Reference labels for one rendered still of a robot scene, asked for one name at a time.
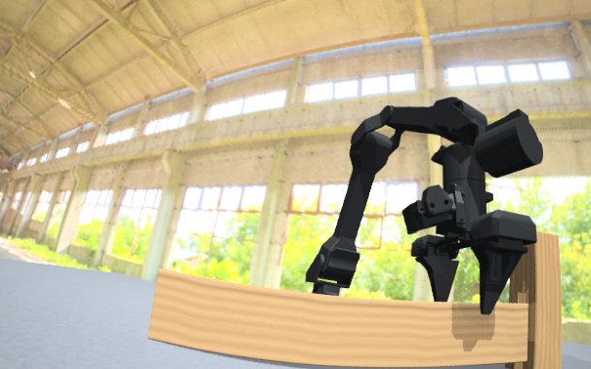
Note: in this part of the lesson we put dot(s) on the long wooden board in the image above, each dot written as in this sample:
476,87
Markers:
314,329

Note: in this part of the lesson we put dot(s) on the wooden post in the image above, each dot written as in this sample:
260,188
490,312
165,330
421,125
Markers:
536,281

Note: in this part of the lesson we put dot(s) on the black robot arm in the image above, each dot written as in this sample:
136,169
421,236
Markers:
506,146

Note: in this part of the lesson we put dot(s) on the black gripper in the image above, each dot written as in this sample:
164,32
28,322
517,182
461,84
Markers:
497,239

